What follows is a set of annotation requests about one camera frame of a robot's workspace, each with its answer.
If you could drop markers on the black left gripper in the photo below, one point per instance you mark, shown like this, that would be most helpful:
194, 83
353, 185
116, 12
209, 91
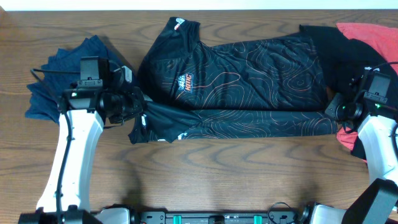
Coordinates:
139, 102

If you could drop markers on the folded navy blue shirt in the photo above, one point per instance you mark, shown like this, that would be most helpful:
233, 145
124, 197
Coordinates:
56, 93

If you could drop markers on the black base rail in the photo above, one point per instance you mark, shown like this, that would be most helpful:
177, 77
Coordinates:
278, 213

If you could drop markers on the plain black shirt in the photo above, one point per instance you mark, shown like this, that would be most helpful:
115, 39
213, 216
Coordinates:
337, 63

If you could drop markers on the black orange patterned jersey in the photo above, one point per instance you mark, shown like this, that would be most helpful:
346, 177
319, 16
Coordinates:
251, 89

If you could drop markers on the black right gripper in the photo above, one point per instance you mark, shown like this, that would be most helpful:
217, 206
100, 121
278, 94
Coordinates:
332, 109

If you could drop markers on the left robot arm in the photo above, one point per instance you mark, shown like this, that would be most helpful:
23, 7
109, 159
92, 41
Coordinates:
66, 198

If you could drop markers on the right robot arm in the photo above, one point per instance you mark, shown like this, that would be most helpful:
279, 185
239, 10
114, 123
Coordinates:
377, 135

